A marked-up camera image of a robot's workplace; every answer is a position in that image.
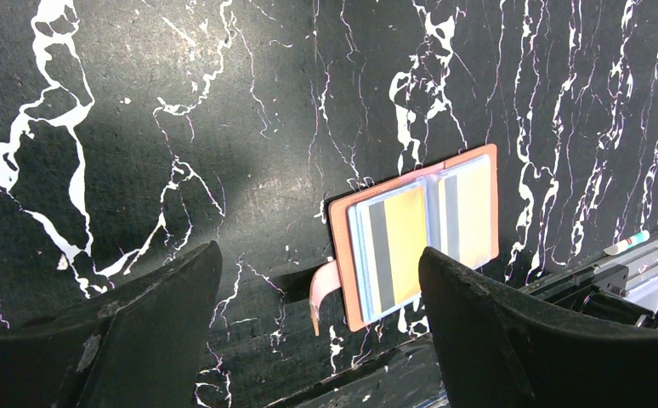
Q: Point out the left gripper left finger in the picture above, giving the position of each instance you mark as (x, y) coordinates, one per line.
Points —
(136, 346)

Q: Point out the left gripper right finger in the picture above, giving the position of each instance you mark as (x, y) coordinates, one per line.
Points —
(500, 347)

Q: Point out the green white marker pen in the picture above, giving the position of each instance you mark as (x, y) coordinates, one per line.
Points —
(626, 244)

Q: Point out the gold credit card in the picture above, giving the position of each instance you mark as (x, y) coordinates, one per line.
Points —
(465, 213)

